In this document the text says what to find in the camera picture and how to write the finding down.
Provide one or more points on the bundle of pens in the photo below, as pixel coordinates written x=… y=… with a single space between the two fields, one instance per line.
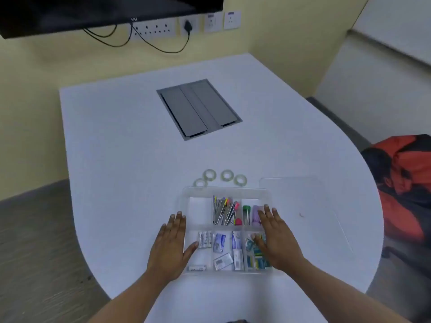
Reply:
x=222 y=211

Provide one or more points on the white single wall socket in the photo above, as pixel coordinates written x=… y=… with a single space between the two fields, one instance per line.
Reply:
x=198 y=25

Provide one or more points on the black wall monitor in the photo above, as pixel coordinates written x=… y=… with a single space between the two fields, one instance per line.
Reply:
x=101 y=10

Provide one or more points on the clear plastic lid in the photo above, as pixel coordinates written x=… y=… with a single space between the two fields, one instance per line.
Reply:
x=303 y=198

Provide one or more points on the clear tape roll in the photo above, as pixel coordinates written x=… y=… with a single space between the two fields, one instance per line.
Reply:
x=204 y=174
x=196 y=183
x=223 y=175
x=235 y=180

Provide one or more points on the black chair base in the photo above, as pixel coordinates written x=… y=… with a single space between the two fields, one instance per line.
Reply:
x=404 y=257

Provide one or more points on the black power plug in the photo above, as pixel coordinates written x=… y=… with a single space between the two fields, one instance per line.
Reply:
x=188 y=26

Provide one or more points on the red black bag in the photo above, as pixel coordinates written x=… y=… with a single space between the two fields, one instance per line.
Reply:
x=404 y=158

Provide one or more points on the pink eraser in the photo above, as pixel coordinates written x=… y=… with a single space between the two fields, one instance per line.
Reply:
x=238 y=222

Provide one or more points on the pile of small blue packets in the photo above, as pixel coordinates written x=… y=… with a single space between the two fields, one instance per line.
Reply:
x=252 y=260

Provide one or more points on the white multi outlet wall panel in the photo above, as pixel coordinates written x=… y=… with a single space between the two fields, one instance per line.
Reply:
x=155 y=28

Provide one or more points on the green and purple tubes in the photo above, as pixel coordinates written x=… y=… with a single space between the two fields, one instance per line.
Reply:
x=256 y=215

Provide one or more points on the person's right hand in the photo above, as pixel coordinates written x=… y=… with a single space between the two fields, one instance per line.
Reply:
x=277 y=245

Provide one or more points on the clear plastic organizer tray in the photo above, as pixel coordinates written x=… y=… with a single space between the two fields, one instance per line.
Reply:
x=197 y=205

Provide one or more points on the person's right forearm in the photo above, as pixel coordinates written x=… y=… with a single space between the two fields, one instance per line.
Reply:
x=336 y=292

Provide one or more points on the person's left forearm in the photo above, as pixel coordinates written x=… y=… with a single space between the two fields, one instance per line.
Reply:
x=128 y=299

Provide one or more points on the person's left hand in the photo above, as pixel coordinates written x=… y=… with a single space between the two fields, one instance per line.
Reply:
x=170 y=248

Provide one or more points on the green cap tube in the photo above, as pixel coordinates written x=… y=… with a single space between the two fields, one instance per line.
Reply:
x=246 y=211

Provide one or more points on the white blue-label wall socket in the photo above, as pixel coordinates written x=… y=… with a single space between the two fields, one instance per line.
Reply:
x=213 y=23
x=232 y=20

